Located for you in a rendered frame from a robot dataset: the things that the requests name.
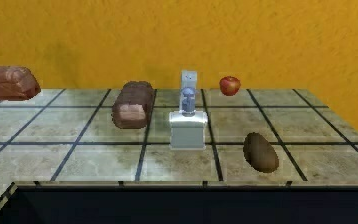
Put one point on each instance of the red apple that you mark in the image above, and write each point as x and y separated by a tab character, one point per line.
229	85

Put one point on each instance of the brown potato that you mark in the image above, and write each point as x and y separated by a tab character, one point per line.
260	153

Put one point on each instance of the reddish brown bread loaf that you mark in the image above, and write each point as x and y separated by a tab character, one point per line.
8	83

